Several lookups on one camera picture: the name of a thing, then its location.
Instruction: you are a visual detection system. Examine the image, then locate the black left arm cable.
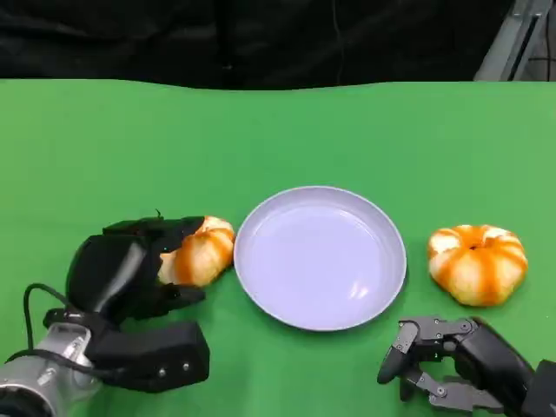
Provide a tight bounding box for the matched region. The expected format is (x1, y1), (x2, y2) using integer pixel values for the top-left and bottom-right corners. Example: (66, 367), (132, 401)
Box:
(23, 282), (71, 351)

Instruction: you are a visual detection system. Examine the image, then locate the green table cloth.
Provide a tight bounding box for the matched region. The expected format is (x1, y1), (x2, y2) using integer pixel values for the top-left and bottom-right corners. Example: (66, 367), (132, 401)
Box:
(0, 78), (556, 417)

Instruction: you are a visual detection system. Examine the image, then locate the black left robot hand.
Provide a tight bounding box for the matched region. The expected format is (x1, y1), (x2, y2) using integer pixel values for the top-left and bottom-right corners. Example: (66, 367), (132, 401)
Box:
(64, 215), (208, 326)

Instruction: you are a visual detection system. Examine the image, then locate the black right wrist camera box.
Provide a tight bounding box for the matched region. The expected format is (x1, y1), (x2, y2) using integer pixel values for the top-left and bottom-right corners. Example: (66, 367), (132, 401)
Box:
(520, 359), (556, 417)

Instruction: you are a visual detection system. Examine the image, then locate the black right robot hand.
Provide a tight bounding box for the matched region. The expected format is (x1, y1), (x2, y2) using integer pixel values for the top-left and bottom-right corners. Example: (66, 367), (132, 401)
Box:
(376, 316), (539, 414)

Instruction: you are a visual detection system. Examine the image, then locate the black backdrop curtain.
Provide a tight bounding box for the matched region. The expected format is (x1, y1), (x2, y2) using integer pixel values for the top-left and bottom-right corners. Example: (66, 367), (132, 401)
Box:
(0, 0), (516, 91)

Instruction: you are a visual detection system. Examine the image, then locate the grey metal frame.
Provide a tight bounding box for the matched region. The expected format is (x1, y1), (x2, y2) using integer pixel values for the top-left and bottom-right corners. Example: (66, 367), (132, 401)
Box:
(472, 0), (556, 83)

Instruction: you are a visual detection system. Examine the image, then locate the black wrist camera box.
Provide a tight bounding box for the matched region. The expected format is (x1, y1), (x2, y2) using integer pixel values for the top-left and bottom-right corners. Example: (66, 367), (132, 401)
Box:
(520, 359), (556, 417)
(89, 320), (211, 394)

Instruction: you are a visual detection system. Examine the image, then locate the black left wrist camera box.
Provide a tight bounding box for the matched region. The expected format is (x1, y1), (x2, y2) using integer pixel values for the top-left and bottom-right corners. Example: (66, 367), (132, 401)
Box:
(89, 320), (211, 394)

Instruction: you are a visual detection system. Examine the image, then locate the orange white toy bread roll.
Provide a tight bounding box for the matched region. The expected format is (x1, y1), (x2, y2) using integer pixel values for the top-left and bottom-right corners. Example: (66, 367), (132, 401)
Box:
(156, 215), (236, 288)
(427, 224), (529, 308)

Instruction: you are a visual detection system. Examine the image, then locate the lilac plate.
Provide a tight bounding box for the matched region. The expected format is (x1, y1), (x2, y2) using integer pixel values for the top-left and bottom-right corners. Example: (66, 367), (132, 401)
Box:
(233, 185), (408, 333)

